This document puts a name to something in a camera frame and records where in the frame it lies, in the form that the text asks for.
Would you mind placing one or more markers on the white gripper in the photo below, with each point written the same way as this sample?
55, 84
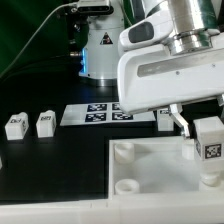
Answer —
150, 78

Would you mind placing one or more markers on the white square tabletop part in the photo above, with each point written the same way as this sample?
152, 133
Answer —
160, 165

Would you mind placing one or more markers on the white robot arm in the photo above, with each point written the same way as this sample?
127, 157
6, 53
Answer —
179, 26

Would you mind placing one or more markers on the white sheet with fiducial tags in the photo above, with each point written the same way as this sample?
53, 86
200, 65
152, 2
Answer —
99, 113

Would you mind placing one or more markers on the white obstacle fence wall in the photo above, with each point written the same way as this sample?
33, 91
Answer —
183, 208

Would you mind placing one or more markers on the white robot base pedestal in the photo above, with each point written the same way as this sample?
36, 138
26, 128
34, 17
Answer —
100, 55

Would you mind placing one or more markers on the grey camera on base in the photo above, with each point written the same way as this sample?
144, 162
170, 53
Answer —
93, 6

